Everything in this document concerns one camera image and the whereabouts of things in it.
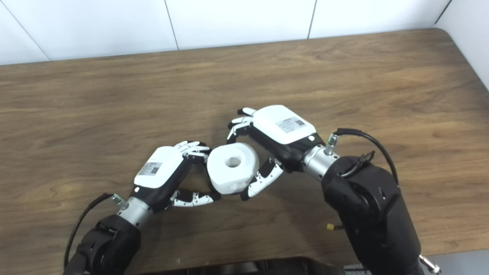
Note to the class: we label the small yellow connector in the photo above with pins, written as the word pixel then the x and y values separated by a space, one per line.
pixel 330 227

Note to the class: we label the black robot torso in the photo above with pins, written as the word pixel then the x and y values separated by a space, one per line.
pixel 248 267

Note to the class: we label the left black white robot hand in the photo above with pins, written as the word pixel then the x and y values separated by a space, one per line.
pixel 158 170

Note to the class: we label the white plastic block with holes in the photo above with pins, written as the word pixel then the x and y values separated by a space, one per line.
pixel 229 177

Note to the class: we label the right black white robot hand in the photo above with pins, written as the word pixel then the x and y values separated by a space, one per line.
pixel 284 126

